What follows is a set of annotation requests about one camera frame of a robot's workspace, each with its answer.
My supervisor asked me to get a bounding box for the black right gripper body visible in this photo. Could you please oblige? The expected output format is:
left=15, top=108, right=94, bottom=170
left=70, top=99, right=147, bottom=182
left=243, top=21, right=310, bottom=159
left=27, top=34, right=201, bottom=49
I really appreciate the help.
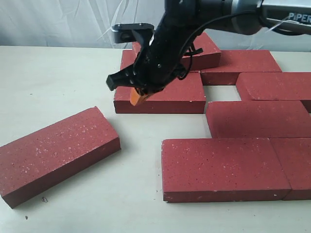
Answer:
left=106, top=0, right=202, bottom=94

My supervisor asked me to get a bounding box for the red brick stacked top back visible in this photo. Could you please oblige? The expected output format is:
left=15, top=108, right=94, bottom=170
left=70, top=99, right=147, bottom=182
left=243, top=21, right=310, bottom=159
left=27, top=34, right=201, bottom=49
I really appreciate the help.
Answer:
left=131, top=32, right=221, bottom=72

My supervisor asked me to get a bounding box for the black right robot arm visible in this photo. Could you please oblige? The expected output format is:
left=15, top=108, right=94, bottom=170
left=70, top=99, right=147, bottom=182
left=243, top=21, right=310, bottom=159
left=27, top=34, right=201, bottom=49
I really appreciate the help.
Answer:
left=106, top=0, right=311, bottom=105

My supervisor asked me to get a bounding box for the white backdrop curtain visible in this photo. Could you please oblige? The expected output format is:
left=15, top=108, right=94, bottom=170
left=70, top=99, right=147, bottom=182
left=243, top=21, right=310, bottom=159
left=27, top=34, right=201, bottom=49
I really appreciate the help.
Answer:
left=0, top=0, right=311, bottom=52

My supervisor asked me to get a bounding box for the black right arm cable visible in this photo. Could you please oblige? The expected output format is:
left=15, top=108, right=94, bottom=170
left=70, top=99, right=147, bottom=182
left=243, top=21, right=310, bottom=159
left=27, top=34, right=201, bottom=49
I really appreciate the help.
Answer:
left=173, top=9, right=311, bottom=81

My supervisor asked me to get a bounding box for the red brick front large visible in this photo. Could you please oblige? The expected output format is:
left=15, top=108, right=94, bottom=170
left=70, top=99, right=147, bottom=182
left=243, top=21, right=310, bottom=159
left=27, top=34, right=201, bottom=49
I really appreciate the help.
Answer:
left=161, top=138, right=291, bottom=203

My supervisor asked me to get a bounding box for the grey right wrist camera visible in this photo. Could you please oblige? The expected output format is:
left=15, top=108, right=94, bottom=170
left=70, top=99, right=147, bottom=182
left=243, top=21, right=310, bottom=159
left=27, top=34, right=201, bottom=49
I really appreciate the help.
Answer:
left=111, top=23, right=154, bottom=47

